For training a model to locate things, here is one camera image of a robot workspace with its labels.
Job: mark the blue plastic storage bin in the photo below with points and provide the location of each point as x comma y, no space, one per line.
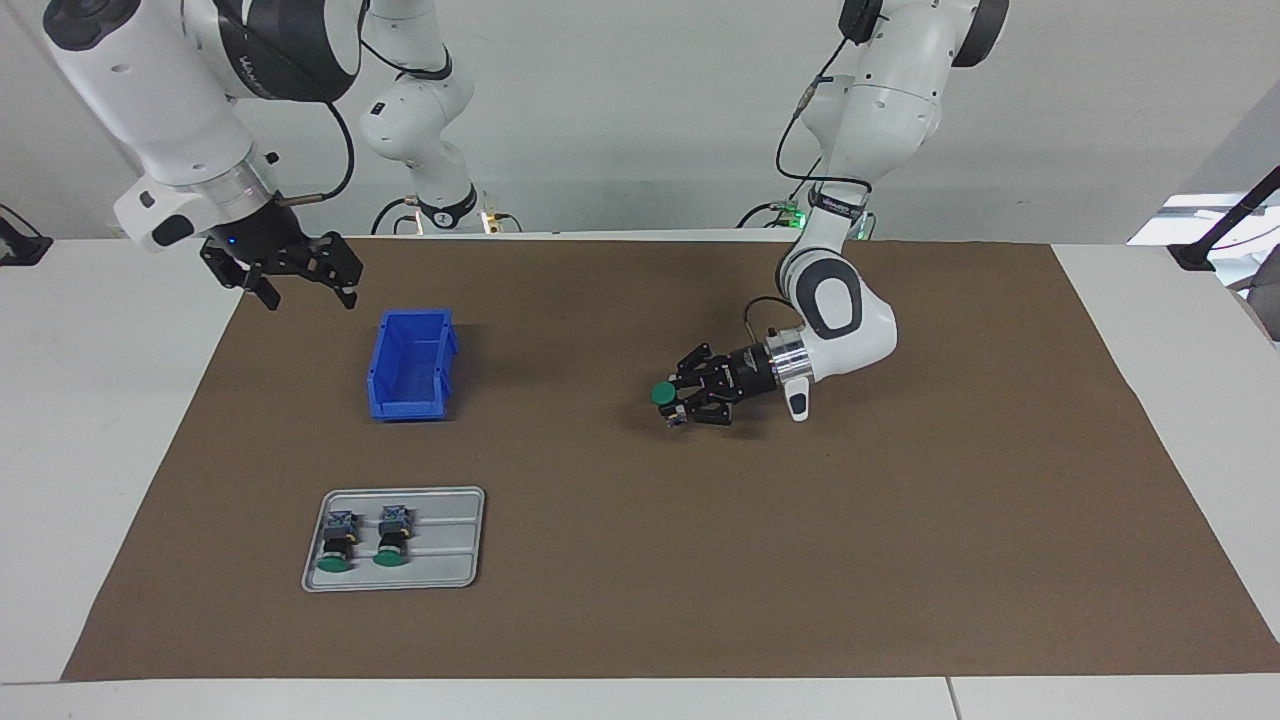
410,400

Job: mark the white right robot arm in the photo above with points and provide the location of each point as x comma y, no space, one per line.
150,90

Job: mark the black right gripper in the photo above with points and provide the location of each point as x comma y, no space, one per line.
255,235

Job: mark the green lit base plug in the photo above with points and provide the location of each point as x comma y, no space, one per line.
489,222
790,210

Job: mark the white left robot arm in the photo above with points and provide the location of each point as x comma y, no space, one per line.
860,330

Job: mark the black table clamp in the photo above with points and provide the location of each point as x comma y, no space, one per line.
20,248

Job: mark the green push button switch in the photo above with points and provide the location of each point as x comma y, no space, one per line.
663,394
392,540
337,545

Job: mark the black clamp with rod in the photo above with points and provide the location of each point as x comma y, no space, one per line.
1195,255

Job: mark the brown table mat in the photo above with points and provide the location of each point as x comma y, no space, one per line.
800,550

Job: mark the grey metal tray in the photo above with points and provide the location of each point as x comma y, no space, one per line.
450,540

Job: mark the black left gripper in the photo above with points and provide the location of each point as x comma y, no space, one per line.
752,370

